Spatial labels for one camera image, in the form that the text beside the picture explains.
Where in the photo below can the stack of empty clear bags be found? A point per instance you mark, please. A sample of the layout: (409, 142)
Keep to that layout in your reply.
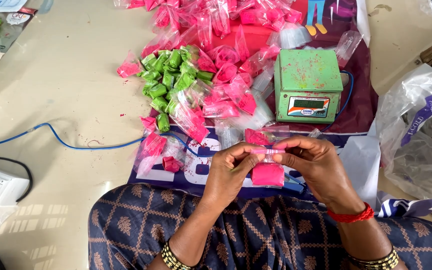
(293, 35)

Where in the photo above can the pile of green packets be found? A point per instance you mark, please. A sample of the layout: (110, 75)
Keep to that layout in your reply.
(171, 75)

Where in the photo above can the pink powder packet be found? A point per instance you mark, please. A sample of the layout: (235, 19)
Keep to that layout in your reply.
(267, 174)

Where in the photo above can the person's left hand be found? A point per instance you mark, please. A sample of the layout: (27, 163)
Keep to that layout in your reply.
(225, 180)

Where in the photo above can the person's right hand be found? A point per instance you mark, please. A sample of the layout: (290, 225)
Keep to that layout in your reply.
(321, 172)

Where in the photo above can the large clear plastic bag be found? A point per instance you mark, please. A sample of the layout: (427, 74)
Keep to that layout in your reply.
(414, 150)

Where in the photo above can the printed banner mat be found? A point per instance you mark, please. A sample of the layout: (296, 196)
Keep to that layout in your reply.
(354, 112)

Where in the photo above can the blue stapler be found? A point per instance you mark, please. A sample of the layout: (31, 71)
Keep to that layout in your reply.
(294, 184)

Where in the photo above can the pile of pink packets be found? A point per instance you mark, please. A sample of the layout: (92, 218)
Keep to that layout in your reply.
(223, 78)

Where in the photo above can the navy patterned dress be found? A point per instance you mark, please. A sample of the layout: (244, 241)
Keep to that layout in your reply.
(268, 236)

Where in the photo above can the green weighing scale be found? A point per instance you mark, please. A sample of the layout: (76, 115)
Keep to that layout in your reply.
(308, 80)

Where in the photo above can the silver foil pouch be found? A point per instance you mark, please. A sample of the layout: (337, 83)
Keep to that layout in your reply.
(13, 26)

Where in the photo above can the empty clear small bag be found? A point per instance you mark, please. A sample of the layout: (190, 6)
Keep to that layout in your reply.
(348, 47)

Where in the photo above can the gold black bangles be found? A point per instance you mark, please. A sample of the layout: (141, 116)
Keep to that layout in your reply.
(173, 258)
(377, 261)

